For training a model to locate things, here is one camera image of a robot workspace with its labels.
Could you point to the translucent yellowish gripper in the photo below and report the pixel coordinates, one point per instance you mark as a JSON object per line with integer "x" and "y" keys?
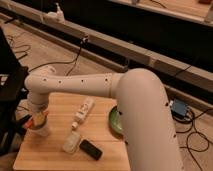
{"x": 39, "y": 118}

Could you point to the orange red pepper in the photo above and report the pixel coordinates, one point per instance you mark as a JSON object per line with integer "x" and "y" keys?
{"x": 29, "y": 123}

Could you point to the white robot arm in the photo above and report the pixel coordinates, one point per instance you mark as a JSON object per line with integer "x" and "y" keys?
{"x": 142, "y": 102}

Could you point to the green ceramic bowl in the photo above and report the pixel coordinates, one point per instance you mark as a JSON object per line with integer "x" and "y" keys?
{"x": 114, "y": 121}

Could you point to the clear plastic packet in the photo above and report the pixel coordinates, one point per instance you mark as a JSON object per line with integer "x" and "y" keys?
{"x": 71, "y": 143}

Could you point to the white squeeze bottle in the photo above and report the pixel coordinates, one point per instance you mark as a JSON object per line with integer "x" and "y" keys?
{"x": 82, "y": 112}

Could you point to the black smartphone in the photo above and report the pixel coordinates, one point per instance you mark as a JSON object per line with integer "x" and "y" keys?
{"x": 90, "y": 149}

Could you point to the blue power box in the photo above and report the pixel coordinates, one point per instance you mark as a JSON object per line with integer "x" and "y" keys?
{"x": 178, "y": 108}

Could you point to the black chair frame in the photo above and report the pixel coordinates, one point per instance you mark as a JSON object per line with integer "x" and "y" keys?
{"x": 11, "y": 93}

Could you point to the white object on rail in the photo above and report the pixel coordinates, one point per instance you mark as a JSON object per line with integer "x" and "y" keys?
{"x": 58, "y": 15}

